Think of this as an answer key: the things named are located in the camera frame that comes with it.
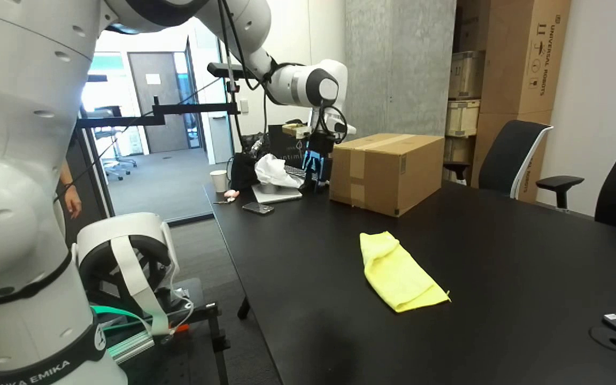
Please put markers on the black camera bag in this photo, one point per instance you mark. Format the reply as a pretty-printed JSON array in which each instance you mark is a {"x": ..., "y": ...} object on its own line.
[{"x": 244, "y": 171}]

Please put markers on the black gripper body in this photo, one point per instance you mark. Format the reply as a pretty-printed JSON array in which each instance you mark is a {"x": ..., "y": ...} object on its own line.
[{"x": 320, "y": 149}]

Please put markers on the small pink object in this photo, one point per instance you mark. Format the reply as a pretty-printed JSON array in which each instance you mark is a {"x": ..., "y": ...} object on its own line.
[{"x": 231, "y": 194}]

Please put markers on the person bare hand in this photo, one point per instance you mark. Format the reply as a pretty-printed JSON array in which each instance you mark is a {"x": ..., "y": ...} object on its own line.
[{"x": 71, "y": 199}]

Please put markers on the black stereo camera on pole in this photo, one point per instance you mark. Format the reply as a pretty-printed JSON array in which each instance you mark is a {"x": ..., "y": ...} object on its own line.
[{"x": 223, "y": 69}]

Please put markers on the black horizontal boom bar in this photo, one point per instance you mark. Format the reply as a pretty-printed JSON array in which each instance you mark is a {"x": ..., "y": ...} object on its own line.
[{"x": 130, "y": 120}]

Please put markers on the tall brown cardboard box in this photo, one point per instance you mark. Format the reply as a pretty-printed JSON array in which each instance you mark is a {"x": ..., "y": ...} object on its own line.
[{"x": 523, "y": 64}]

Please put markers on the wrist mounted camera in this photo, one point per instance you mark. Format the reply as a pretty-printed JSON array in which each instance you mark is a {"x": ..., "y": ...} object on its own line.
[{"x": 340, "y": 128}]

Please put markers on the white paper cup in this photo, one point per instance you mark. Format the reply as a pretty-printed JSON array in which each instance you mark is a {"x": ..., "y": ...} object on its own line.
[{"x": 219, "y": 181}]

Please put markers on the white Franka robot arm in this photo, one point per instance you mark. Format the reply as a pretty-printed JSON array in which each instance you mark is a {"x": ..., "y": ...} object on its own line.
[{"x": 15, "y": 141}]

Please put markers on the brown stacked box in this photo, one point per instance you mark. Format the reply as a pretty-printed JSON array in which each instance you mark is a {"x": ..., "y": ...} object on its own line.
[
  {"x": 458, "y": 149},
  {"x": 464, "y": 74}
]

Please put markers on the white stacked box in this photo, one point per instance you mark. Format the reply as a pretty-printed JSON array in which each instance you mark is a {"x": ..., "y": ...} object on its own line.
[{"x": 463, "y": 118}]

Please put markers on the yellow cloth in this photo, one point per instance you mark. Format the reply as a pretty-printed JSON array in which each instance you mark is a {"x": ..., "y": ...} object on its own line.
[{"x": 396, "y": 274}]

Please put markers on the person bare forearm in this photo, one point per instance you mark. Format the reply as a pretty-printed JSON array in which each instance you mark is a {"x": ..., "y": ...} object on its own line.
[{"x": 65, "y": 173}]

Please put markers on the white flat laptop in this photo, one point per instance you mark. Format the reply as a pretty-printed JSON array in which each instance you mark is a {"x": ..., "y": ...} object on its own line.
[{"x": 278, "y": 194}]

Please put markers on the black metal stand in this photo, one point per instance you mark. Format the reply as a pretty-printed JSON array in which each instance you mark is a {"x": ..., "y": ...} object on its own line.
[{"x": 214, "y": 333}]

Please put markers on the white VR headset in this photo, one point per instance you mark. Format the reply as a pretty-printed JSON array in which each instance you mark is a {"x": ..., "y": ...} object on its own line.
[{"x": 119, "y": 227}]

